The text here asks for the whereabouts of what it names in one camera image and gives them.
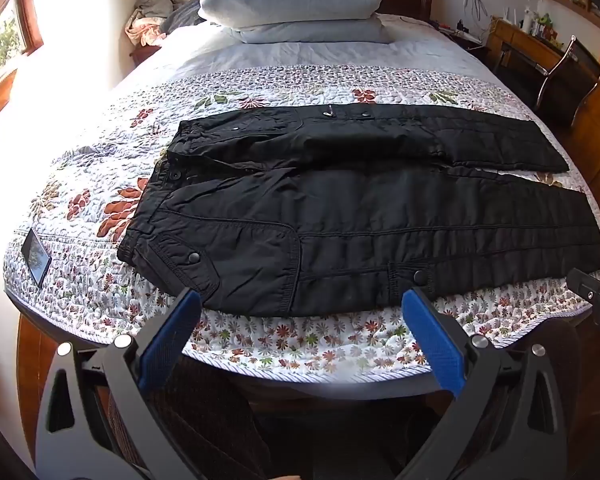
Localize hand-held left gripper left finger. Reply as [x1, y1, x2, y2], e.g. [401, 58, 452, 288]
[35, 287, 202, 480]

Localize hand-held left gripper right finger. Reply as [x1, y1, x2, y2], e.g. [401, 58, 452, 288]
[395, 287, 576, 480]

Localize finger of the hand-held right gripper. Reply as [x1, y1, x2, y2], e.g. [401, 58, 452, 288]
[566, 267, 600, 307]

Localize black pants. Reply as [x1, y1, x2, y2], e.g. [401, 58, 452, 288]
[117, 102, 600, 317]

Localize person's dark trousers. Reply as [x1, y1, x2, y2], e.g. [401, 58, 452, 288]
[95, 320, 600, 480]

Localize black smartphone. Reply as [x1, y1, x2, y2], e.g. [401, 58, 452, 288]
[20, 227, 54, 289]

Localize black office chair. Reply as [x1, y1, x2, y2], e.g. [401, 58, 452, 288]
[500, 35, 600, 129]

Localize wooden desk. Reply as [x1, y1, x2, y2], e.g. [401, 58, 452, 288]
[487, 17, 600, 111]

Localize floral quilted bedspread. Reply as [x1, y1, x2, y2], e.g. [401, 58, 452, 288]
[2, 14, 600, 382]

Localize wooden nightstand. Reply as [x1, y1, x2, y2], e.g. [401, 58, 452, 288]
[430, 17, 492, 53]

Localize pink floral cloth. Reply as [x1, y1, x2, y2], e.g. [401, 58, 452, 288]
[124, 15, 169, 47]

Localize wooden framed window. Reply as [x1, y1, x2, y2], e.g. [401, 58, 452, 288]
[0, 0, 46, 103]

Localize stacked grey pillows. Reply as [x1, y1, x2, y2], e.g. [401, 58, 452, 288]
[196, 0, 394, 45]

